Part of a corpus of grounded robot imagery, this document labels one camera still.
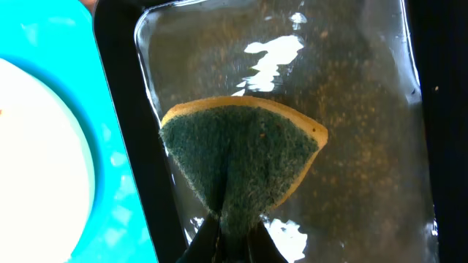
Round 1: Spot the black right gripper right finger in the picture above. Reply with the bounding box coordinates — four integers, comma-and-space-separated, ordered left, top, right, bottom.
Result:
248, 221, 287, 263

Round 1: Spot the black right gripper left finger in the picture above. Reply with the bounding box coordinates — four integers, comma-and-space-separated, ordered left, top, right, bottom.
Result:
176, 215, 222, 263

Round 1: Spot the yellow green scrub sponge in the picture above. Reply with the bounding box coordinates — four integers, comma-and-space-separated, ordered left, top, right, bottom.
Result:
159, 96, 328, 238

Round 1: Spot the white plate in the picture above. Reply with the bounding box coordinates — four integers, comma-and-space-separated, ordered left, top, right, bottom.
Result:
1, 60, 94, 262

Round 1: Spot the black water tray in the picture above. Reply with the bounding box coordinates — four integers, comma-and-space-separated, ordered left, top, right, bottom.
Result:
93, 0, 467, 262

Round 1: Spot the teal plastic tray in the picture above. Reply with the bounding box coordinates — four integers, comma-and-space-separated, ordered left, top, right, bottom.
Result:
1, 0, 157, 263

